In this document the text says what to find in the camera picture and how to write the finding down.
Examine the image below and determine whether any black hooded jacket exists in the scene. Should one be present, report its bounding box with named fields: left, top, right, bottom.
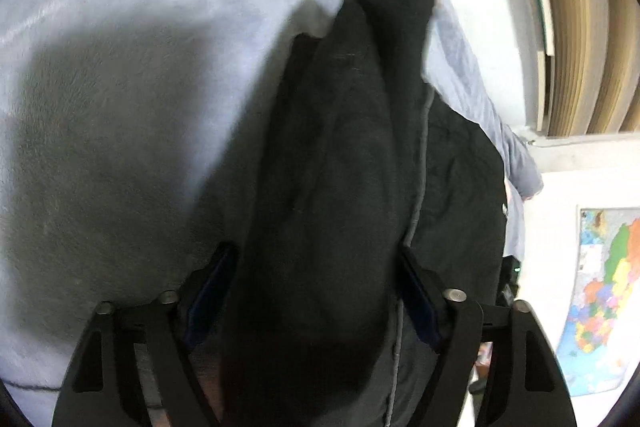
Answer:
left=188, top=0, right=510, bottom=427

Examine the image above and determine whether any tan window blind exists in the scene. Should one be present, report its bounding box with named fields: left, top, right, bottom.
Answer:
left=532, top=0, right=639, bottom=138

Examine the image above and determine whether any grey floral bed blanket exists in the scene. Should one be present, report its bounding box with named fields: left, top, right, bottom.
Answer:
left=1, top=0, right=541, bottom=426

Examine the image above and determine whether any colourful wall map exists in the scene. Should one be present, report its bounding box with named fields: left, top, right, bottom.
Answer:
left=556, top=208, right=639, bottom=397

